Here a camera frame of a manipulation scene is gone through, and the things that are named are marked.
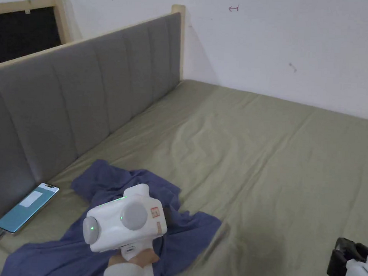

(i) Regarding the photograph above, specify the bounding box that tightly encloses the person's left hand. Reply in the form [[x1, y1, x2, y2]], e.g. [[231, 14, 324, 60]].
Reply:
[[107, 247, 161, 269]]

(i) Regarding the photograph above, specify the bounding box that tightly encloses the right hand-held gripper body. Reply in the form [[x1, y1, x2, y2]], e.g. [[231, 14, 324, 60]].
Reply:
[[326, 227, 368, 276]]

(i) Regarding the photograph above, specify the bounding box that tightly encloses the wooden framed black panel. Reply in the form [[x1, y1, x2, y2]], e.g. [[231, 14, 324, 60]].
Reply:
[[0, 0, 75, 69]]

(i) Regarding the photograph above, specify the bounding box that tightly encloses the smartphone with lit screen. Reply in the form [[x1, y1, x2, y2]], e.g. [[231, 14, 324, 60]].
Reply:
[[0, 181, 60, 238]]

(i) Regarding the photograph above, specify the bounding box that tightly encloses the bed with pale green sheet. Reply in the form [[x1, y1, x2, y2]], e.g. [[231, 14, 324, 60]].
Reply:
[[0, 71, 368, 276]]

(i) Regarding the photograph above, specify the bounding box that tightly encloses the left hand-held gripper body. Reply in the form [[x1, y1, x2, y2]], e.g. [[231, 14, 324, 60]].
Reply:
[[82, 181, 170, 263]]

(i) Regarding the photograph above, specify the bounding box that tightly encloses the grey padded headboard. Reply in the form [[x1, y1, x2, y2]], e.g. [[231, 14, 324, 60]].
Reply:
[[0, 0, 187, 236]]

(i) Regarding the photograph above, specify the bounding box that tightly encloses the dark blue shirt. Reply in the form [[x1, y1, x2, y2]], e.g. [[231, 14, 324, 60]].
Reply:
[[1, 155, 226, 276]]

